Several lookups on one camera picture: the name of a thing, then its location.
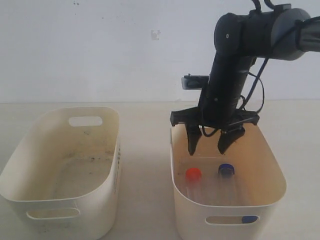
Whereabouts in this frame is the blue-capped clear tube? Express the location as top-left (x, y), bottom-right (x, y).
top-left (218, 163), bottom-right (238, 206)

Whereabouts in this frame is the cream plastic bin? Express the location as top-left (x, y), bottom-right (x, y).
top-left (170, 125), bottom-right (287, 240)
top-left (0, 106), bottom-right (121, 240)

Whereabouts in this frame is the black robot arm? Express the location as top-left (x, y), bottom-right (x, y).
top-left (170, 0), bottom-right (320, 155)

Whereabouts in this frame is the orange-capped clear tube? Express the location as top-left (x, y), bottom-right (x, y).
top-left (185, 167), bottom-right (203, 203)

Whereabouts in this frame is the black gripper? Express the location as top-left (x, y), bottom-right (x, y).
top-left (170, 82), bottom-right (259, 156)

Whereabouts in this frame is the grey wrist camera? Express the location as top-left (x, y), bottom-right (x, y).
top-left (181, 74), bottom-right (210, 90)

